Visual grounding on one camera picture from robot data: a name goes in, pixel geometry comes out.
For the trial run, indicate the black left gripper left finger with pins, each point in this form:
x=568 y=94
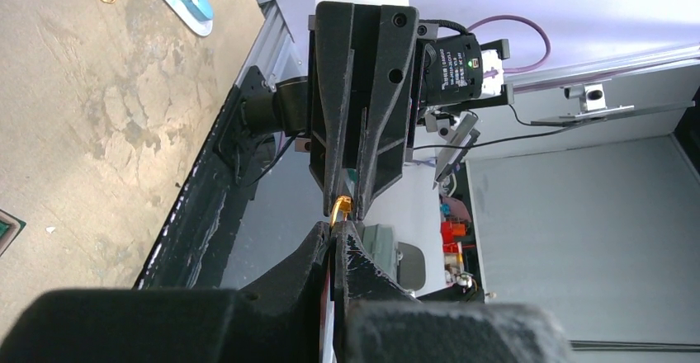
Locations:
x=285 y=315

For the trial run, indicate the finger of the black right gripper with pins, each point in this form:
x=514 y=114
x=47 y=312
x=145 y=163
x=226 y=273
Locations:
x=332 y=62
x=382 y=143

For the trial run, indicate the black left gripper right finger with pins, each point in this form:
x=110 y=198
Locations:
x=378 y=321

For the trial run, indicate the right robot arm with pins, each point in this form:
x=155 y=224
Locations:
x=354 y=104

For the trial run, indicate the green jewelry box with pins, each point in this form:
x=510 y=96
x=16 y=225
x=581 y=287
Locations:
x=11 y=227

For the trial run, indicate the aluminium frame rail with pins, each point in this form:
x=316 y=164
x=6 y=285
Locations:
x=274 y=51

